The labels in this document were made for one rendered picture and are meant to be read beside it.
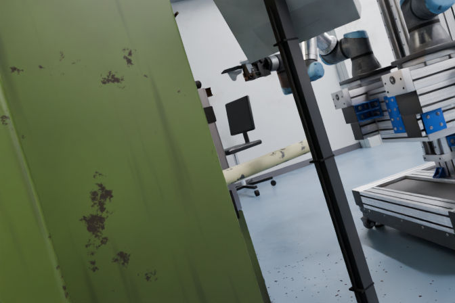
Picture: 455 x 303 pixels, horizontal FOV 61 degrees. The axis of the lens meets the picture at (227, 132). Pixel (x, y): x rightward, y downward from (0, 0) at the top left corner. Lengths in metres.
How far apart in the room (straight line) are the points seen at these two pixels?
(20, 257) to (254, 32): 0.79
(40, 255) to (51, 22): 0.48
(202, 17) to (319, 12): 4.17
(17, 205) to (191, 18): 4.58
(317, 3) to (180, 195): 0.60
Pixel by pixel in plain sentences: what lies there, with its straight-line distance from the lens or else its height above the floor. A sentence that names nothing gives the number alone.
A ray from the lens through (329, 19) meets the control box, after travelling 1.10.
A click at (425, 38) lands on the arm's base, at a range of 1.70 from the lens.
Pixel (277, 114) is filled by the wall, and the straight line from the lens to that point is 5.12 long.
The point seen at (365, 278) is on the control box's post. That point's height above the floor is 0.27.
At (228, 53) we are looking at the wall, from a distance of 5.11.
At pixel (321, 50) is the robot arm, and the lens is 2.17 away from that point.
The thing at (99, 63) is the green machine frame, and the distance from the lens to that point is 0.94.
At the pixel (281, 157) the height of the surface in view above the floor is 0.62.
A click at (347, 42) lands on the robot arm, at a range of 2.14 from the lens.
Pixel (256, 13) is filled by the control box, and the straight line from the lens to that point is 1.12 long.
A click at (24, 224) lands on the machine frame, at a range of 0.76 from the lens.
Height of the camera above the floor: 0.74
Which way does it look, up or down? level
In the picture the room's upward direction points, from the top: 17 degrees counter-clockwise
